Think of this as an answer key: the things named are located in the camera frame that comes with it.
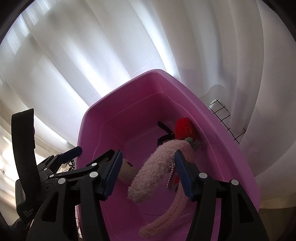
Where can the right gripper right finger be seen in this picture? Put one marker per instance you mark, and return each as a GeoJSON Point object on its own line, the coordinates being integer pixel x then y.
{"type": "Point", "coordinates": [239, 219]}

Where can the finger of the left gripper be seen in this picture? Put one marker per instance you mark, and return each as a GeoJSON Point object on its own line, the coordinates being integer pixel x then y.
{"type": "Point", "coordinates": [70, 155]}

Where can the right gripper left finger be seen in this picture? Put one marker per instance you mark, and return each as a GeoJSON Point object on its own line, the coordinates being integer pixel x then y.
{"type": "Point", "coordinates": [86, 188]}

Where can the pink fluffy headband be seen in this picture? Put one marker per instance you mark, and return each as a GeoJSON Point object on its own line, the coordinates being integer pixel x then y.
{"type": "Point", "coordinates": [152, 173]}

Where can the pink plastic bin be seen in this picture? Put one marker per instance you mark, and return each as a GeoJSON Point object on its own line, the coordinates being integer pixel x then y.
{"type": "Point", "coordinates": [127, 120]}

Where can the white sheer curtain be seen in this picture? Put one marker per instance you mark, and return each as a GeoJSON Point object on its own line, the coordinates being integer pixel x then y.
{"type": "Point", "coordinates": [60, 57]}

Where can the white black grid bedsheet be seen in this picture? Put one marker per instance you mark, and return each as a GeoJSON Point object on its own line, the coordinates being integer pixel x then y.
{"type": "Point", "coordinates": [223, 115]}

